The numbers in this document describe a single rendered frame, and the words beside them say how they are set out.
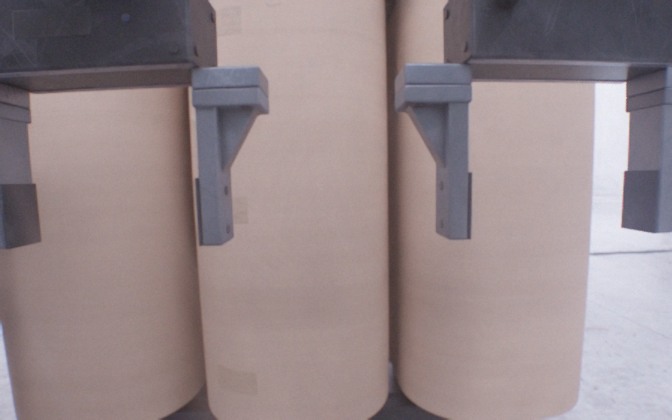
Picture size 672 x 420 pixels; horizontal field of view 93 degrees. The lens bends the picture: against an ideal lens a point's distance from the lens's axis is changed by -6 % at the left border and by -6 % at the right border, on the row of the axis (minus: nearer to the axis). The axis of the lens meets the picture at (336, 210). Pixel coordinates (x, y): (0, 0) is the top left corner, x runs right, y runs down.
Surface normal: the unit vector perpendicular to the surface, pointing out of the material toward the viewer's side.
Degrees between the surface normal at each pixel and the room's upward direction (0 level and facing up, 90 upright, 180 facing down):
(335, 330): 90
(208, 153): 90
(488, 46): 90
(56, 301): 90
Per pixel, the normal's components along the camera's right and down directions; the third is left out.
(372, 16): 0.76, 0.04
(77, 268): 0.02, 0.09
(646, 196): -1.00, 0.02
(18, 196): 1.00, -0.03
